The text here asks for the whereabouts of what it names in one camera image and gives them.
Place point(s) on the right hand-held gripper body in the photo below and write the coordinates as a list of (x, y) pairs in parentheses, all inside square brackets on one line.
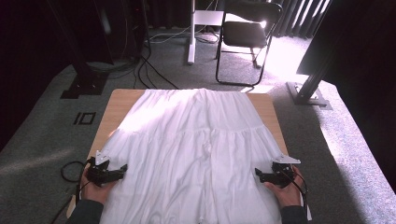
[(282, 174)]

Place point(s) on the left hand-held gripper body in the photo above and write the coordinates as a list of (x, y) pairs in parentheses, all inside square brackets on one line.
[(99, 174)]

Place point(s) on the white skirt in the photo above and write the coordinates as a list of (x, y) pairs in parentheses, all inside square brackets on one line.
[(193, 149)]

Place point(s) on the person's left hand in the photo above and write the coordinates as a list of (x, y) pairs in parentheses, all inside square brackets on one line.
[(93, 193)]

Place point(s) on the black stand with grey base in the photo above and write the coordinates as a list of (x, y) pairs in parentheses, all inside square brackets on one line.
[(308, 93)]

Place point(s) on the black stand with square base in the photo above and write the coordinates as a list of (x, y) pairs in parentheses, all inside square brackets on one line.
[(85, 85)]

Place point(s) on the black curtain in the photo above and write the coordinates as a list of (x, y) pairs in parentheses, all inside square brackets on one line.
[(28, 62)]

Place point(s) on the black folding chair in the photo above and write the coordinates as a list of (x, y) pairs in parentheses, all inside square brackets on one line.
[(244, 34)]

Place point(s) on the grey pleated curtain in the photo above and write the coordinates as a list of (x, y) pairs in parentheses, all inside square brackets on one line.
[(295, 18)]

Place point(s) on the white desk frame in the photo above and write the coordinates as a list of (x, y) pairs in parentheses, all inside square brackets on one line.
[(191, 43)]

